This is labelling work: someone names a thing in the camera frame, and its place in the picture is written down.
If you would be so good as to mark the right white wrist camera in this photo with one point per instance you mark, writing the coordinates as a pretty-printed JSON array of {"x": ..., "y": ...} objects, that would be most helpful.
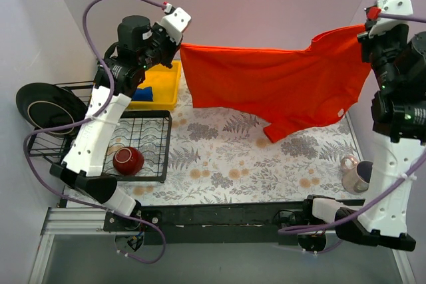
[{"x": 376, "y": 25}]

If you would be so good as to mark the aluminium frame rail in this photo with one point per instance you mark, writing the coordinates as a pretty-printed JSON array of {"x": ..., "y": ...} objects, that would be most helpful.
[{"x": 80, "y": 220}]

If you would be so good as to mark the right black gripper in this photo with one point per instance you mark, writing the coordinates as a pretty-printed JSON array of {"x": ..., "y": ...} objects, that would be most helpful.
[{"x": 366, "y": 46}]

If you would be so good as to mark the yellow plastic bin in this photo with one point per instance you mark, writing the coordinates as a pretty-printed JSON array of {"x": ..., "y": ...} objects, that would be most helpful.
[{"x": 165, "y": 84}]

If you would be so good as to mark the red bowl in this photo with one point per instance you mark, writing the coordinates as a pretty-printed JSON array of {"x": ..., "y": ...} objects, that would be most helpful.
[{"x": 128, "y": 161}]

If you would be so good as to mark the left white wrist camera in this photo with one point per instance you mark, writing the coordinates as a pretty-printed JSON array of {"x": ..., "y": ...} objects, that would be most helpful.
[{"x": 175, "y": 21}]

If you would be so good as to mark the purple ceramic mug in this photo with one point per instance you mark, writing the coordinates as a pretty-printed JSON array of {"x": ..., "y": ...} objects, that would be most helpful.
[{"x": 356, "y": 174}]

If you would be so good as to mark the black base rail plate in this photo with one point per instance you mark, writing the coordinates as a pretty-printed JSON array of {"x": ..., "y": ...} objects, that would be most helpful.
[{"x": 240, "y": 234}]

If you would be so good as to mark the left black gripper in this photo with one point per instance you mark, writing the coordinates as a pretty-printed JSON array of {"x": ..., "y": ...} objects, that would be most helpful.
[{"x": 168, "y": 50}]

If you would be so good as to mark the blue rolled t shirt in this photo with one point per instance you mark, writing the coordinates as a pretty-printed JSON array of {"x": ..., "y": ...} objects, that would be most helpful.
[{"x": 143, "y": 94}]

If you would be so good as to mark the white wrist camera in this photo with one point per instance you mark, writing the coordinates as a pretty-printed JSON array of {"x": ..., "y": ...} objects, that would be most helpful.
[
  {"x": 376, "y": 25},
  {"x": 175, "y": 21}
]

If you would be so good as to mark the floral table mat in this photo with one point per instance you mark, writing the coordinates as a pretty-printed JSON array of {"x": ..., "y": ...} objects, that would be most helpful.
[{"x": 222, "y": 156}]

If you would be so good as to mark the orange t shirt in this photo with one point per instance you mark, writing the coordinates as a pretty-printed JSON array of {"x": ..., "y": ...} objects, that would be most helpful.
[{"x": 291, "y": 90}]

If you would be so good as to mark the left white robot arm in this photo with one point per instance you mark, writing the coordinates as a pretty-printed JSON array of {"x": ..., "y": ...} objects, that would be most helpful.
[{"x": 82, "y": 167}]

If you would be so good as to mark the black wire dish rack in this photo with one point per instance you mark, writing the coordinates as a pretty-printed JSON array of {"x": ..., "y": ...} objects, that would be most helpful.
[{"x": 131, "y": 146}]

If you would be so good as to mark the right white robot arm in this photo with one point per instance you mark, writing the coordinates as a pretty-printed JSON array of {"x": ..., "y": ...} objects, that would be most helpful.
[{"x": 398, "y": 112}]

